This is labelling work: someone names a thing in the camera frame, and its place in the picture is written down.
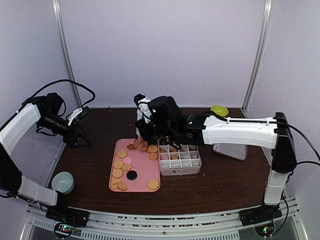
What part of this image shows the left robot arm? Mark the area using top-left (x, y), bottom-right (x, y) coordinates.
top-left (0, 93), bottom-right (92, 222)

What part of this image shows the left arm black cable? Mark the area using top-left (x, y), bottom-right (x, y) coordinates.
top-left (22, 79), bottom-right (96, 111)

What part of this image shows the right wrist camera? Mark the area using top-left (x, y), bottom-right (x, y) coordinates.
top-left (133, 93), bottom-right (152, 127)

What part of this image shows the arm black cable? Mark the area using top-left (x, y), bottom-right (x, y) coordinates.
top-left (282, 124), bottom-right (320, 166)
top-left (22, 79), bottom-right (96, 111)

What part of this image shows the pink plastic tray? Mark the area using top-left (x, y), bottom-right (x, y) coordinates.
top-left (108, 139), bottom-right (161, 193)

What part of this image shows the left frame post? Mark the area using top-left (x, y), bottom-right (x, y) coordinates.
top-left (52, 0), bottom-right (82, 107)

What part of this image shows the brown leaf shaped cookie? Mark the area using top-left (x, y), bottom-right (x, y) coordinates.
top-left (126, 136), bottom-right (148, 152)

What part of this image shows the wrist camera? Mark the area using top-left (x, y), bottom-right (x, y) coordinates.
top-left (66, 106), bottom-right (91, 126)
top-left (133, 93), bottom-right (152, 127)

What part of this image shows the frame post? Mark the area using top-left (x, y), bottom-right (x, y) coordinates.
top-left (242, 0), bottom-right (274, 116)
top-left (52, 0), bottom-right (82, 107)

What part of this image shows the round tan cookie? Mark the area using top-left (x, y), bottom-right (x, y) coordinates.
top-left (146, 144), bottom-right (158, 154)
top-left (147, 179), bottom-right (160, 190)

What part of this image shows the black sandwich cookie lower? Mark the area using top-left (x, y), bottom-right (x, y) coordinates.
top-left (126, 170), bottom-right (138, 181)

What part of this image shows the pink round cookie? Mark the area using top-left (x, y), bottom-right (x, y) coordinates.
top-left (160, 155), bottom-right (169, 161)
top-left (122, 156), bottom-right (133, 164)

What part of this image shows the right frame post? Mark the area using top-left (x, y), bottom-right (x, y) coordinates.
top-left (242, 0), bottom-right (274, 116)

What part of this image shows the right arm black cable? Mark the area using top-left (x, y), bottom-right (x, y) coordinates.
top-left (282, 124), bottom-right (320, 166)

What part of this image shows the green plastic bowl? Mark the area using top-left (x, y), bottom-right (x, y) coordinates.
top-left (210, 105), bottom-right (229, 117)

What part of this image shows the round tan cookie bottom right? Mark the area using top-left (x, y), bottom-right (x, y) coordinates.
top-left (147, 179), bottom-right (160, 190)

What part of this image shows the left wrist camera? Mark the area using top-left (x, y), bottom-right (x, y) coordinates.
top-left (66, 106), bottom-right (91, 126)

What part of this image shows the white divided cookie tin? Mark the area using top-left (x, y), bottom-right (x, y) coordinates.
top-left (158, 141), bottom-right (202, 176)

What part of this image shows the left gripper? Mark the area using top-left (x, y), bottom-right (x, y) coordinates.
top-left (38, 112), bottom-right (92, 148)

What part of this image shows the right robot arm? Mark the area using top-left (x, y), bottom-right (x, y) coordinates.
top-left (133, 94), bottom-right (297, 221)

